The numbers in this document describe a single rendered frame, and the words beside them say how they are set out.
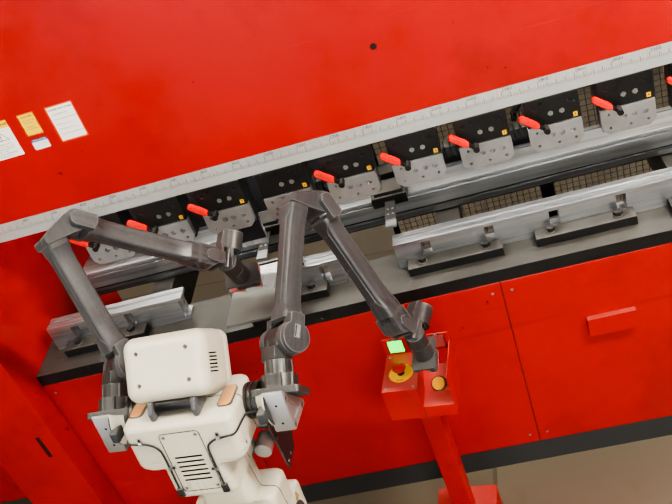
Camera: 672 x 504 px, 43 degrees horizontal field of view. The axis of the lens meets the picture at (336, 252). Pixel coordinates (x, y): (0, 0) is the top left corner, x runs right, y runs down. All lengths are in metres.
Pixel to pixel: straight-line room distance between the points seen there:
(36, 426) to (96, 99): 1.17
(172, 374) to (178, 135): 0.83
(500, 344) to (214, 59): 1.26
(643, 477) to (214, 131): 1.82
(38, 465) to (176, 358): 1.38
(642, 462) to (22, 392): 2.09
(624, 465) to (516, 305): 0.76
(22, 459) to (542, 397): 1.80
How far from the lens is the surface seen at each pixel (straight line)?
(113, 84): 2.48
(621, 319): 2.78
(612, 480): 3.13
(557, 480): 3.15
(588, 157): 2.90
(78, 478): 3.24
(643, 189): 2.69
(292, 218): 2.10
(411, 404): 2.49
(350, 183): 2.53
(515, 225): 2.67
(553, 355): 2.86
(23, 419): 3.07
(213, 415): 1.93
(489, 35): 2.36
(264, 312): 2.55
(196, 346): 1.91
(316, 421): 3.01
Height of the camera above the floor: 2.46
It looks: 33 degrees down
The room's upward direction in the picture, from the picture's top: 21 degrees counter-clockwise
